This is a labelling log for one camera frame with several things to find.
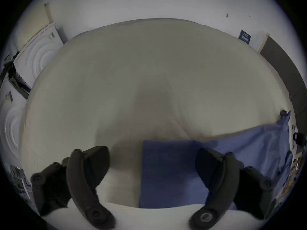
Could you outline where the blue sign on wall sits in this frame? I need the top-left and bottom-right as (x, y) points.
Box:
(238, 30), (252, 44)

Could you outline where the white washing machine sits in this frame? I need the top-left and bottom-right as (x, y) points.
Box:
(12, 23), (65, 88)
(0, 74), (28, 167)

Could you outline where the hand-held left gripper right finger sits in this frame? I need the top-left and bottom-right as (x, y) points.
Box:
(189, 148), (274, 230)

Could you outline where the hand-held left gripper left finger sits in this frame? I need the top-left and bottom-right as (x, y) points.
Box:
(31, 146), (116, 230)

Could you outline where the blue shirt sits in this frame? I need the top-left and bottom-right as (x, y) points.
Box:
(138, 111), (293, 211)

